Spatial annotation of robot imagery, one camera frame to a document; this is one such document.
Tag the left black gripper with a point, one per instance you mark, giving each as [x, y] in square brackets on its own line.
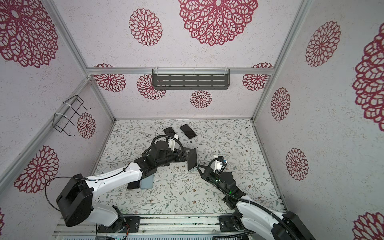
[179, 158]

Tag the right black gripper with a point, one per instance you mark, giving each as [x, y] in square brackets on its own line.
[207, 175]

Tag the grey phone case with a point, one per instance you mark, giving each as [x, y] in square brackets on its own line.
[147, 183]

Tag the black phone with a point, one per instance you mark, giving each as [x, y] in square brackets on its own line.
[134, 185]
[192, 159]
[187, 130]

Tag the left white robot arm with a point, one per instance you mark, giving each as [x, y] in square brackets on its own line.
[78, 200]

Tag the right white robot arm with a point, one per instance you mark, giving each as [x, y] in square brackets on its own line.
[252, 217]

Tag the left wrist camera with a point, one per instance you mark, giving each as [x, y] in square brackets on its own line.
[171, 141]

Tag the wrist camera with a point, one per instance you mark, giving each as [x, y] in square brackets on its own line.
[220, 164]
[171, 141]

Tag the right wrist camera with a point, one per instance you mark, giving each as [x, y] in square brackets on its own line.
[220, 164]

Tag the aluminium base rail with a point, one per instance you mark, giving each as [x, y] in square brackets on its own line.
[195, 224]

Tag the grey slotted wall shelf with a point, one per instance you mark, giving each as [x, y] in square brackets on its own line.
[191, 80]

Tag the black wire wall basket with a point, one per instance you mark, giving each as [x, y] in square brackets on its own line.
[73, 105]

